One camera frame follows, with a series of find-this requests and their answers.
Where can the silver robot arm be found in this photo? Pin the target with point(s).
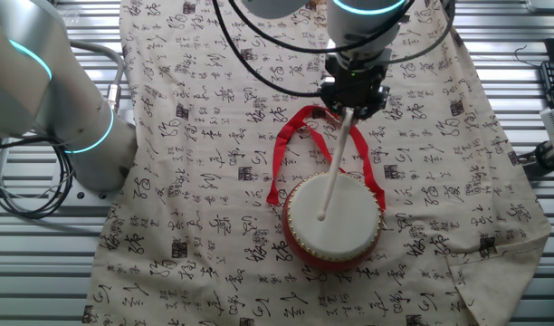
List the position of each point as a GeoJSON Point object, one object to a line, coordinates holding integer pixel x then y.
{"type": "Point", "coordinates": [32, 90]}

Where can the beige calligraphy print cloth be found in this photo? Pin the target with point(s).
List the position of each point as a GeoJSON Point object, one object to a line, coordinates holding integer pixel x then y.
{"type": "Point", "coordinates": [191, 181]}

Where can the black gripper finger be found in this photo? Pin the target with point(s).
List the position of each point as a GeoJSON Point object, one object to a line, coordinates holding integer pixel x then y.
{"type": "Point", "coordinates": [368, 112]}
{"type": "Point", "coordinates": [336, 108]}

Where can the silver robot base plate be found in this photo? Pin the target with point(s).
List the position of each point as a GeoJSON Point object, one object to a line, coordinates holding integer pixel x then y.
{"type": "Point", "coordinates": [82, 195]}

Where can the pale wooden drumstick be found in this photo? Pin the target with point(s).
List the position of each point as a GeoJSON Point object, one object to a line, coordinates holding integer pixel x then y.
{"type": "Point", "coordinates": [333, 176]}

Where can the red drum with white skin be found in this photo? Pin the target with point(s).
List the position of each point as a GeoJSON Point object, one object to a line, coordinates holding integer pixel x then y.
{"type": "Point", "coordinates": [354, 226]}

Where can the grey flat device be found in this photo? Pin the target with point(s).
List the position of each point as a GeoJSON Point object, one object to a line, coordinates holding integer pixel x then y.
{"type": "Point", "coordinates": [548, 4]}

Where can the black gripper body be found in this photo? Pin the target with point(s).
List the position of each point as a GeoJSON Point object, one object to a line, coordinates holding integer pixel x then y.
{"type": "Point", "coordinates": [356, 83]}

